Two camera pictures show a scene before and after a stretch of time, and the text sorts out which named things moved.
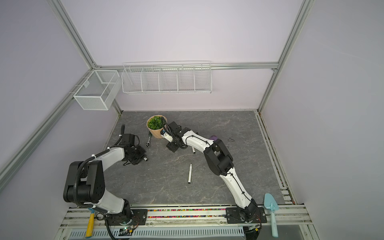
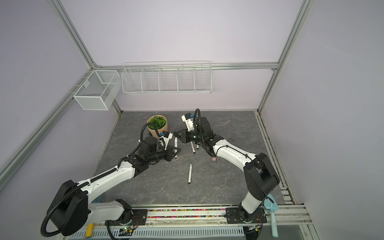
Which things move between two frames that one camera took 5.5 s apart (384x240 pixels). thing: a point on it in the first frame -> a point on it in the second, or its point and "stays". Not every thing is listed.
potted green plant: (155, 124) stays
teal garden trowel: (270, 204) stays
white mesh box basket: (99, 90) stays
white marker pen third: (190, 173) stays
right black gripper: (172, 147) -> (184, 138)
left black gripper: (142, 152) -> (171, 156)
